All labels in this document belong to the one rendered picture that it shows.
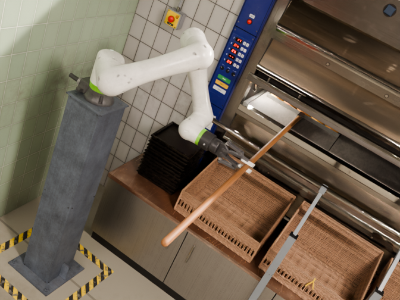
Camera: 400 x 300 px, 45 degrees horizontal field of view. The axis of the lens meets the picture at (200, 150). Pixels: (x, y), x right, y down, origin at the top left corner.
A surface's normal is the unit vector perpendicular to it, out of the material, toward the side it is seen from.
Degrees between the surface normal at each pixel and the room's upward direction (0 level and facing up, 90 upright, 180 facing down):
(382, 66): 70
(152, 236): 90
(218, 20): 90
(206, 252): 90
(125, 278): 0
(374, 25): 90
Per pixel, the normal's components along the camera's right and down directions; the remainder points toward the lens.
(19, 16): 0.82, 0.52
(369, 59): -0.29, 0.02
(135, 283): 0.36, -0.80
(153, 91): -0.45, 0.31
